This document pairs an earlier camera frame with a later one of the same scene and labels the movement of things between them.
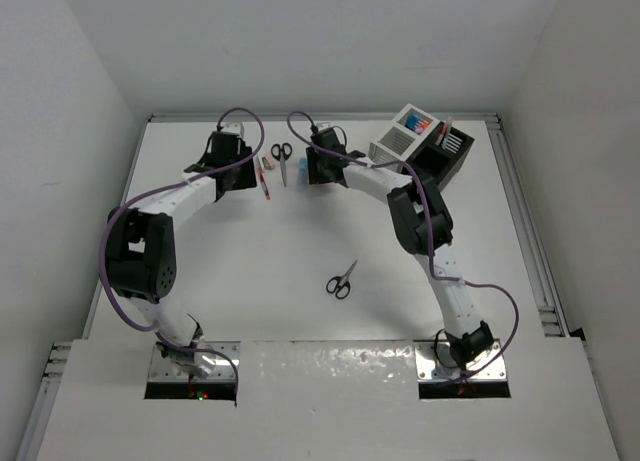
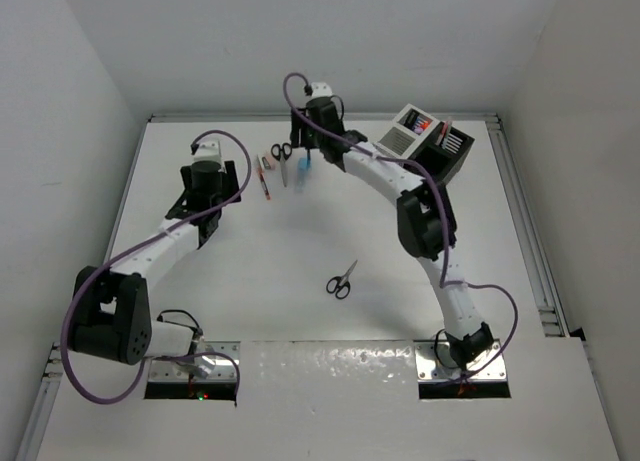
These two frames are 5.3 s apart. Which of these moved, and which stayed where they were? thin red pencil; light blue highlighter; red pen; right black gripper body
Moved: right black gripper body
Stayed: red pen; light blue highlighter; thin red pencil
